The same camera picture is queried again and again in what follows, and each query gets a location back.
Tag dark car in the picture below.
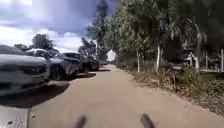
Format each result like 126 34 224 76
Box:
62 51 100 73

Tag tan dirt path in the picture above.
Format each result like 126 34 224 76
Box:
28 63 224 128

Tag row of trees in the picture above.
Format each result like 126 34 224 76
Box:
78 0 224 74

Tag silver car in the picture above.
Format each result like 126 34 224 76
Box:
25 48 82 81

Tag robot's own part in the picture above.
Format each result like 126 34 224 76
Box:
140 113 156 128
75 115 87 128

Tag dark round tree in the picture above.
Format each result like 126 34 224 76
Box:
30 33 60 53

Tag dry leaf litter strip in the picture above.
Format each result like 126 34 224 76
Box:
116 62 224 118

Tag white car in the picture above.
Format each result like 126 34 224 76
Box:
0 44 51 97

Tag pale fence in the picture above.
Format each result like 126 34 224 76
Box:
185 48 224 73

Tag grey concrete slab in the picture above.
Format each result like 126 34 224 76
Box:
0 104 30 128

